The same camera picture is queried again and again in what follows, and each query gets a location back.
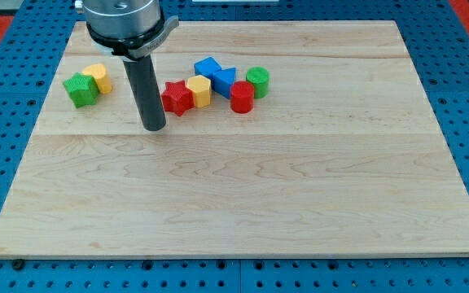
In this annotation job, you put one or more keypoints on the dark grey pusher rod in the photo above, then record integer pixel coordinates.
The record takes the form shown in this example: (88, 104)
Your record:
(144, 86)

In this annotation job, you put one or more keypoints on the blue cube block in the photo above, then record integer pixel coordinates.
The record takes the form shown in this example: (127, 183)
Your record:
(207, 67)

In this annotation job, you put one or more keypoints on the green cylinder block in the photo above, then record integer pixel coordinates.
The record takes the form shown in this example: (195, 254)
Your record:
(259, 77)

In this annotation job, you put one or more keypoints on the red star block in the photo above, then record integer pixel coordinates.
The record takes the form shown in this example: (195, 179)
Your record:
(177, 98)

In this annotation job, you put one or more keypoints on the blue triangle block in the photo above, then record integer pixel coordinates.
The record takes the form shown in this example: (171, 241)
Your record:
(223, 80)

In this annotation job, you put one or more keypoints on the light wooden board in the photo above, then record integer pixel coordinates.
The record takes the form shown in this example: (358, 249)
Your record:
(343, 158)

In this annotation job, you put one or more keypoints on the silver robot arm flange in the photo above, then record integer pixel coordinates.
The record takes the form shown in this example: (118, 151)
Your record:
(130, 29)

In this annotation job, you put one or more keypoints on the red cylinder block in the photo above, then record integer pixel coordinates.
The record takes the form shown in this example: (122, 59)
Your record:
(242, 97)

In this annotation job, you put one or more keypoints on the yellow heart block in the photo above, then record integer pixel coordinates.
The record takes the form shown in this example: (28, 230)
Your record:
(99, 72)

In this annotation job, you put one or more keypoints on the green star block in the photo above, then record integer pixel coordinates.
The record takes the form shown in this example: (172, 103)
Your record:
(81, 89)

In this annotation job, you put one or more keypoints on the yellow hexagon block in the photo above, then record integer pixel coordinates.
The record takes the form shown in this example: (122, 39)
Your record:
(201, 89)

